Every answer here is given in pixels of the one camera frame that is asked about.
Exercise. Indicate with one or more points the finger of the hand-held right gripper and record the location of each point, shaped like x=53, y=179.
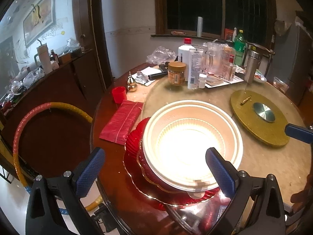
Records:
x=298, y=132

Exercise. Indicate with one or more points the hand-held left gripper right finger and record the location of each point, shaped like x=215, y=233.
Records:
x=221, y=173

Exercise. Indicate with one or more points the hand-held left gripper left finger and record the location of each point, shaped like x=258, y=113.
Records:
x=90, y=171

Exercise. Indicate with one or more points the red plate with gold lettering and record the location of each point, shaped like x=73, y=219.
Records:
x=132, y=156

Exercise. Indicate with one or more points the red plate with round sticker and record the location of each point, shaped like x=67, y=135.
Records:
x=146, y=173

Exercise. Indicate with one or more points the white foam bowl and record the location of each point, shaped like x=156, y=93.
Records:
x=160, y=176

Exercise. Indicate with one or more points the clear plastic box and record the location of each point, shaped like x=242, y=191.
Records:
x=280, y=84

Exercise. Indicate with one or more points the gold round turntable disc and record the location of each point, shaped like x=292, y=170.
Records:
x=244, y=117

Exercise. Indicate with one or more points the red striped plastic bag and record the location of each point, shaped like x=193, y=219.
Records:
x=122, y=120

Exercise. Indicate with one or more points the gold patterned stick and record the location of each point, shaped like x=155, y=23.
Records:
x=245, y=100

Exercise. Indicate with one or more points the patterned plate of food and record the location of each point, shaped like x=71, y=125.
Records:
x=261, y=77

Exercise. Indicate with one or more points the red and yellow hula hoop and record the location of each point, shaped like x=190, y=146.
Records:
x=61, y=105

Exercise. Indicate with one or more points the grey refrigerator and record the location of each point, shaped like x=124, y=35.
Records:
x=298, y=53

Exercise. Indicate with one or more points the white printed paper sheet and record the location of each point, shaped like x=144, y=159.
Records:
x=237, y=79

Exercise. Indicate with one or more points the stainless steel thermos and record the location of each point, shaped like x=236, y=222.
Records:
x=251, y=66

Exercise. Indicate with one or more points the red plastic cup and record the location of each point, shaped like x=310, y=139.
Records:
x=119, y=94

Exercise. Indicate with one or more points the dark wooden sideboard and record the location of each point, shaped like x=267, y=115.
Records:
x=61, y=90

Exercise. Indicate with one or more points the dark wooden chair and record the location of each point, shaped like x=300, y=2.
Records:
x=266, y=51

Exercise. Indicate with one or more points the brown book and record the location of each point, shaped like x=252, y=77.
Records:
x=214, y=80

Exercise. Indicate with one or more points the small white pill bottle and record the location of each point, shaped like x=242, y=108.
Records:
x=202, y=81

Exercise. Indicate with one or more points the amber liquor bottle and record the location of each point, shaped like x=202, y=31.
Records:
x=229, y=66

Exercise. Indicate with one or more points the gold gourd ornament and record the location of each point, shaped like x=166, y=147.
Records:
x=132, y=84

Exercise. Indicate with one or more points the green soda bottle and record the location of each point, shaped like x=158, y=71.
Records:
x=239, y=46

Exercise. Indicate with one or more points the white squeeze tube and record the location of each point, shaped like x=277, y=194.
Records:
x=195, y=68

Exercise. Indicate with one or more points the brown jar with tan lid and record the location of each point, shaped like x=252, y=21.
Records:
x=176, y=73

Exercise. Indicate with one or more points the clear glass mug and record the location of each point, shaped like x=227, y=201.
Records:
x=212, y=56

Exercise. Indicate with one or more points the white slim bottle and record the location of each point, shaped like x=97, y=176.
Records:
x=234, y=33

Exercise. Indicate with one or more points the white paper slip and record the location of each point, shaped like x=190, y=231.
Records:
x=151, y=69

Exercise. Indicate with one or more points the red box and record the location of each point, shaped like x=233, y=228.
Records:
x=228, y=34

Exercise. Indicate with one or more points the white liquor bottle red cap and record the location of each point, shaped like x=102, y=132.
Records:
x=183, y=53

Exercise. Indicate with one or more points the crumpled clear plastic bag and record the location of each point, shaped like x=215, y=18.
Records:
x=161, y=55

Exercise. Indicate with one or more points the clear film roll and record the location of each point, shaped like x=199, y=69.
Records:
x=200, y=27

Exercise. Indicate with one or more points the dark framed window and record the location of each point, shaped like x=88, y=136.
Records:
x=195, y=2

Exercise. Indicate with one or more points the framed wall painting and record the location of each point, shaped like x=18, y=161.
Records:
x=39, y=17

